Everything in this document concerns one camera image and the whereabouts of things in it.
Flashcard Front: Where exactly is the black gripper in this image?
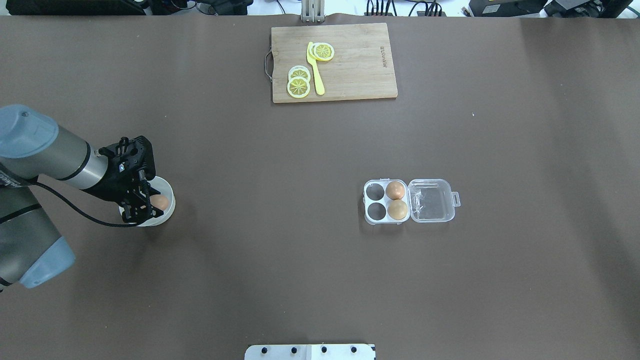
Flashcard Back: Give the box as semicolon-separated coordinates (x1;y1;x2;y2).
83;136;163;224

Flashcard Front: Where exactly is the brown egg carried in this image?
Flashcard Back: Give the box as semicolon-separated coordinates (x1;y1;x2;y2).
150;194;170;212

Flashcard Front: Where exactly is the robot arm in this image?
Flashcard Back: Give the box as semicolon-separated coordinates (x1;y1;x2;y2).
0;104;176;290

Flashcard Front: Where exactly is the clear plastic egg box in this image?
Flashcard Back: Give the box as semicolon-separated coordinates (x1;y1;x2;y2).
362;178;462;225

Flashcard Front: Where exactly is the brown egg far row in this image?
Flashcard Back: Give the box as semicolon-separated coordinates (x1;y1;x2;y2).
385;180;406;201

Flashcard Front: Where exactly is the brown egg near lid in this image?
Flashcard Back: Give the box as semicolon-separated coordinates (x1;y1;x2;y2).
387;199;409;221

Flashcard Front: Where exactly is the white bowl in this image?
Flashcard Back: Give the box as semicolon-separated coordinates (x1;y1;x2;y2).
116;173;176;227

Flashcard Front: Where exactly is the lemon slice lower pair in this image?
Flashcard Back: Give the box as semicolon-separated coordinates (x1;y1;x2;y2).
286;76;311;99

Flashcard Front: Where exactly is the lemon slice pair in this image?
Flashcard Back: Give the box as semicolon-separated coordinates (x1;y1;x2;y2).
288;64;312;82
286;76;311;99

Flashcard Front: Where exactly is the lemon slice upper pair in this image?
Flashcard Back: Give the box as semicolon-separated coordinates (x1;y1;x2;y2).
288;64;312;82

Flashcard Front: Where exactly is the yellow plastic knife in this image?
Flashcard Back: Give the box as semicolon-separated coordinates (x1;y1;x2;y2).
306;41;326;96

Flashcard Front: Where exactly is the lemon slice single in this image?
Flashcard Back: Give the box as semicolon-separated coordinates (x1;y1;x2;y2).
311;42;335;62

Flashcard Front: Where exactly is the wooden cutting board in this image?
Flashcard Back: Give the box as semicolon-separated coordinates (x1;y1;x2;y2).
270;23;398;104

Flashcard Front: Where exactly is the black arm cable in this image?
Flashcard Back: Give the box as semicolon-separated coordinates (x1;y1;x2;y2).
30;170;153;228

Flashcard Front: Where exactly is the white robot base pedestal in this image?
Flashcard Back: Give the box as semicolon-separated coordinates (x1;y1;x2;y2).
244;343;377;360

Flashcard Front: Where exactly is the aluminium frame post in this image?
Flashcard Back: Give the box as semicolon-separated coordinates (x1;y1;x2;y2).
301;0;325;24

